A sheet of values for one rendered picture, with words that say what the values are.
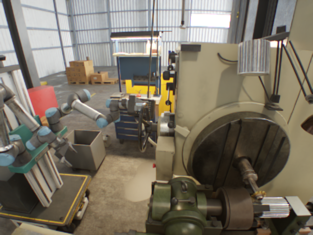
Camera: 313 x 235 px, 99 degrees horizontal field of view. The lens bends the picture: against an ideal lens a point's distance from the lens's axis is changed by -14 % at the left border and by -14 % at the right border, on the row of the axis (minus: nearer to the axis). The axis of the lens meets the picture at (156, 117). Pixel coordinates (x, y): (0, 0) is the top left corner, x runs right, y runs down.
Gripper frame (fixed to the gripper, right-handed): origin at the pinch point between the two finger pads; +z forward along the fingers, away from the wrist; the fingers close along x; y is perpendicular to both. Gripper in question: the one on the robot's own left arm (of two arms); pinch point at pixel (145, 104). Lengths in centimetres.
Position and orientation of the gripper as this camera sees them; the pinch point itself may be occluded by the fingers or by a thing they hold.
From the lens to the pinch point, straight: 119.9
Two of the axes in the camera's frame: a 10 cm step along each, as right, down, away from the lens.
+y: 0.8, 1.0, 9.9
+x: -0.5, 9.9, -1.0
